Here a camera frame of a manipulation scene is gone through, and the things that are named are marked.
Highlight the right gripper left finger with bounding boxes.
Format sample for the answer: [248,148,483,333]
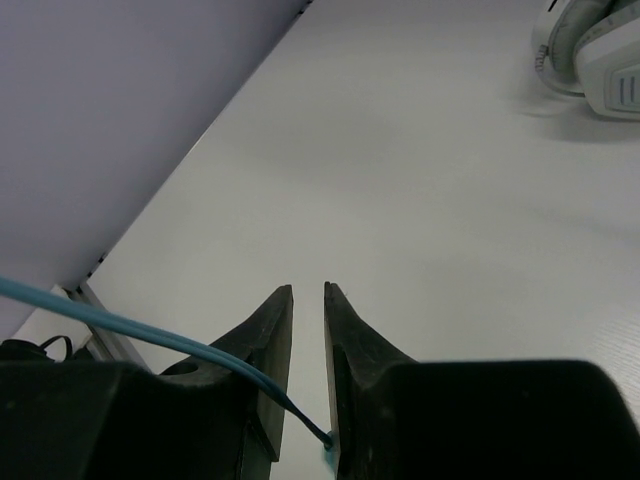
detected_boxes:
[160,285,294,463]

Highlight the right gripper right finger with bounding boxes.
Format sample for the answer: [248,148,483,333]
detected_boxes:
[324,282,414,479]

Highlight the light blue headphone cable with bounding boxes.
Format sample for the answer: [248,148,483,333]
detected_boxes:
[0,275,337,466]

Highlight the white grey headphones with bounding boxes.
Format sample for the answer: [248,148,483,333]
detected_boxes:
[531,0,639,121]

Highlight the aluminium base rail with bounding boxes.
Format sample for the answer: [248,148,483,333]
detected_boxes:
[62,282,149,371]

